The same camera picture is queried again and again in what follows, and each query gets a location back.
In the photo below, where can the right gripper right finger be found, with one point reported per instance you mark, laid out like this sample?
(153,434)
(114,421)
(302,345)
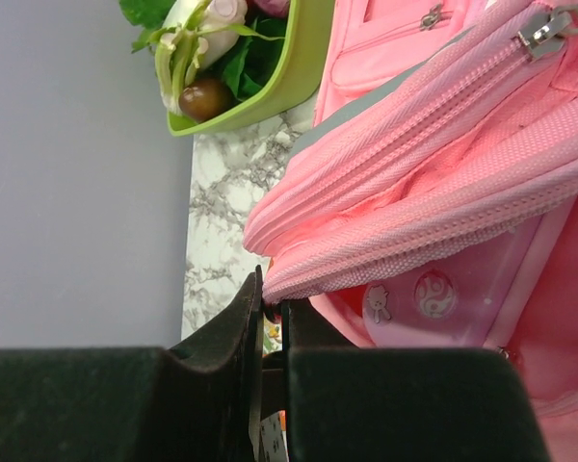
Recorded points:
(345,403)

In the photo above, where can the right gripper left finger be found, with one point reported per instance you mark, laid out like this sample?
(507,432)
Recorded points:
(196,401)

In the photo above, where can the pink student backpack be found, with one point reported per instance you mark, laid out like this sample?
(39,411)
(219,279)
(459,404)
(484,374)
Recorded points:
(460,149)

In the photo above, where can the pink pencil case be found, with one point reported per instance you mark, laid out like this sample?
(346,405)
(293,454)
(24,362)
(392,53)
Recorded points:
(463,300)

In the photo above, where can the orange treehouse book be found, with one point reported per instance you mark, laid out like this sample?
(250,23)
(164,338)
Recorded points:
(273,444)

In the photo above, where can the brown toy mushroom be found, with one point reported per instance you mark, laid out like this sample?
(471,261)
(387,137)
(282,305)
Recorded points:
(205,99)

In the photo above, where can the green plastic tray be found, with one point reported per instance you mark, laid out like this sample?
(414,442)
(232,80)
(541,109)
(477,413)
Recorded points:
(274,76)

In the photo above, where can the purple toy vegetable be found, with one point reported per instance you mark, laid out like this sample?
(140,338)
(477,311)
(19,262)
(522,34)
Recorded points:
(274,8)

